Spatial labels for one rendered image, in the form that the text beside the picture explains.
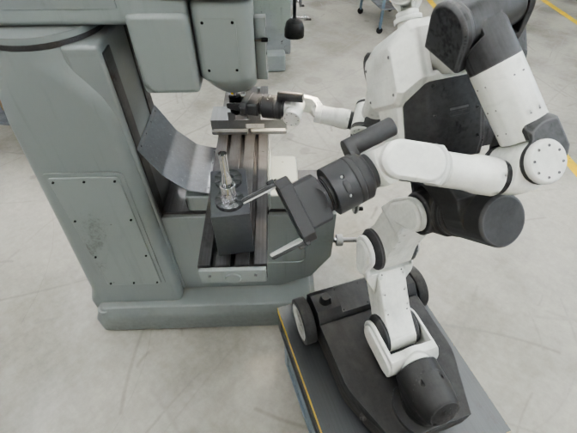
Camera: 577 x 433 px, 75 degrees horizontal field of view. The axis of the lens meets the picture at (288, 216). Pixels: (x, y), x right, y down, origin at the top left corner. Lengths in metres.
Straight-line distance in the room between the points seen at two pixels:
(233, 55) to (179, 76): 0.19
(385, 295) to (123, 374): 1.47
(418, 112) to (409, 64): 0.10
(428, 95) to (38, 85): 1.16
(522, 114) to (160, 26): 1.00
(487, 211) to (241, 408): 1.59
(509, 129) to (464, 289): 1.89
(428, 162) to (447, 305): 1.89
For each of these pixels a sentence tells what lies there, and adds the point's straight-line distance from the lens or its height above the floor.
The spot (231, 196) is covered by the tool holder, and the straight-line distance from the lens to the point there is 1.15.
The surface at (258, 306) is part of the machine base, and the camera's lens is 2.11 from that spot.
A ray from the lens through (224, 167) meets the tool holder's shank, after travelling 1.09.
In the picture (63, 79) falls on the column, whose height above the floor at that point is 1.43.
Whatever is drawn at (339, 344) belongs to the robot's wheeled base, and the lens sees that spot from 1.59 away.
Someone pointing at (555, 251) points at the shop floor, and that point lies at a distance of 3.11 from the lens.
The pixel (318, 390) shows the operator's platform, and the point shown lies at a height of 0.40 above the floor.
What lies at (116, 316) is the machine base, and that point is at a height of 0.15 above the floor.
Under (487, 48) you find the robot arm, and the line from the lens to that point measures 0.78.
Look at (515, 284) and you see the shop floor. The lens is 2.77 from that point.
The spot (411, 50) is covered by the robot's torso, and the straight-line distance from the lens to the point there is 0.87.
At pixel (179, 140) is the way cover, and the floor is 0.99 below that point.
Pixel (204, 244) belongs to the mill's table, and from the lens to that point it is 1.34.
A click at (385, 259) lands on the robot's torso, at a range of 1.26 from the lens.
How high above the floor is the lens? 2.00
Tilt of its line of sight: 47 degrees down
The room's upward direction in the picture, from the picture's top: straight up
